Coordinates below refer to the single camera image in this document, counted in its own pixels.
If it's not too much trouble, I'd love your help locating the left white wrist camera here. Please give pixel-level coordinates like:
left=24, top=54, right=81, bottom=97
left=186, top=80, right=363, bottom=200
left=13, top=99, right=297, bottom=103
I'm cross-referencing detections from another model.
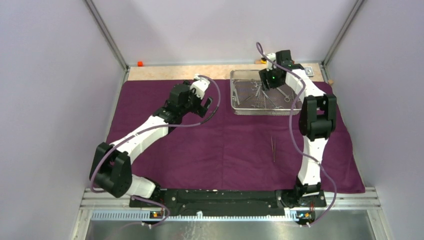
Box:
left=189, top=74, right=210, bottom=100

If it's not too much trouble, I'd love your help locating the blue playing card deck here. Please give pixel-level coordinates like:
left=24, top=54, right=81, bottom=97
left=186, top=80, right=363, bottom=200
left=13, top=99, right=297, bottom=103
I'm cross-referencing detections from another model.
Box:
left=304, top=66, right=315, bottom=77

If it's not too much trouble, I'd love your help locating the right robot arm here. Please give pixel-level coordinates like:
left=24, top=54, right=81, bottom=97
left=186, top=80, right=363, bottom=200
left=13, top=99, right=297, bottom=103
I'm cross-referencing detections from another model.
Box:
left=259, top=50, right=337, bottom=206

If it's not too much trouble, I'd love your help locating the steel forceps clamp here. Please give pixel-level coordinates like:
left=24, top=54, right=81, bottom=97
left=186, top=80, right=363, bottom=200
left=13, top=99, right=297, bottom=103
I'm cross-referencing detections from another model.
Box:
left=250, top=81, right=262, bottom=92

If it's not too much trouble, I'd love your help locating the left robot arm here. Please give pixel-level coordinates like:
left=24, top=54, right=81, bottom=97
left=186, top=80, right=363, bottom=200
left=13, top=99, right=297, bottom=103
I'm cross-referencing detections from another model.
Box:
left=89, top=79, right=213, bottom=207

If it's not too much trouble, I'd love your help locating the metal mesh instrument tray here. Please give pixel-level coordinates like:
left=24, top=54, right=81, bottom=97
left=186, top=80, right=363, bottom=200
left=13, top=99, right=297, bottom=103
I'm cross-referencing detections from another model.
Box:
left=230, top=69, right=297, bottom=116

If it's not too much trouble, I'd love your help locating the steel needle holder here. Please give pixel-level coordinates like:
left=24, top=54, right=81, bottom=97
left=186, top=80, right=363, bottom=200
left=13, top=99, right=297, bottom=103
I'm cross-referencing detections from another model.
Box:
left=271, top=136, right=276, bottom=163

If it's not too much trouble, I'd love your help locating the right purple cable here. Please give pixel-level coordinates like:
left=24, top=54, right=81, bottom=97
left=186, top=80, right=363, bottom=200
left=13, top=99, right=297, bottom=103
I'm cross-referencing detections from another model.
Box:
left=255, top=41, right=338, bottom=228

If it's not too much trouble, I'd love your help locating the purple cloth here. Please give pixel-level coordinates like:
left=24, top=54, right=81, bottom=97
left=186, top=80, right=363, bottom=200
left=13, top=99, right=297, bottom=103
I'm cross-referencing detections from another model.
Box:
left=106, top=79, right=366, bottom=194

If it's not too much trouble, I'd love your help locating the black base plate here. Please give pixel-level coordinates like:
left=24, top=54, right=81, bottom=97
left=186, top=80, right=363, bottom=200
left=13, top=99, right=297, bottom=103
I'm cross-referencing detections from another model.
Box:
left=129, top=187, right=327, bottom=218

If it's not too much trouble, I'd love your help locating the steel hemostat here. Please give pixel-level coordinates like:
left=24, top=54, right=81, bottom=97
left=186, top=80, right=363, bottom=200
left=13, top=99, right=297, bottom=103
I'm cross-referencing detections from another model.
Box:
left=251, top=89, right=283, bottom=110

